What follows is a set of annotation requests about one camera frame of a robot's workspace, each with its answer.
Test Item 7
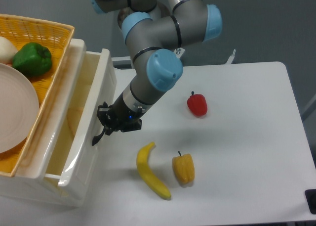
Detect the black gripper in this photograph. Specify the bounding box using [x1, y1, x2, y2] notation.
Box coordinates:
[97, 97, 145, 136]

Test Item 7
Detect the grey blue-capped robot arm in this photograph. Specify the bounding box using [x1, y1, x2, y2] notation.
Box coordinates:
[90, 0, 223, 135]

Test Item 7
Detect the white drawer cabinet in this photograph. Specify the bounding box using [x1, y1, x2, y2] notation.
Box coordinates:
[0, 39, 86, 204]

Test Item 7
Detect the bread slice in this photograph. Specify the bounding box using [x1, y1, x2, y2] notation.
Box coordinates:
[66, 107, 83, 138]

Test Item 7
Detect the yellow banana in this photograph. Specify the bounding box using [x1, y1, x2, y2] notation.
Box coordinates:
[136, 142, 171, 200]

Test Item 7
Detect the pink round plate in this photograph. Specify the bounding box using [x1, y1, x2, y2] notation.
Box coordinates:
[0, 64, 39, 153]

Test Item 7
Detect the yellow bell pepper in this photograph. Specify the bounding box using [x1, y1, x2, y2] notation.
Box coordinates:
[172, 151, 195, 184]

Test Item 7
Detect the red bell pepper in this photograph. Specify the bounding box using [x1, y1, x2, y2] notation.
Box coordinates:
[187, 91, 208, 117]

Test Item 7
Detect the green bell pepper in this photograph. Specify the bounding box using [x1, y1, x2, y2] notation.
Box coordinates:
[12, 42, 52, 77]

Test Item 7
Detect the yellow woven basket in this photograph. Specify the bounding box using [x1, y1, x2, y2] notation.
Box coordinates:
[0, 14, 75, 177]

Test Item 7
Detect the white onion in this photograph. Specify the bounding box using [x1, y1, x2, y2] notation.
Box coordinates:
[0, 37, 18, 64]

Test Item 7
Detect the black object at table edge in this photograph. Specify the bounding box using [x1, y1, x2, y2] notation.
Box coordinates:
[305, 189, 316, 215]

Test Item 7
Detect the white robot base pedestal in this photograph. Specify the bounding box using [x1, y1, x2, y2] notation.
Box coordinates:
[117, 0, 186, 61]

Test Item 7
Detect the white metal table bracket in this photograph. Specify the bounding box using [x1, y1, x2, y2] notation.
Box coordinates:
[225, 49, 236, 65]

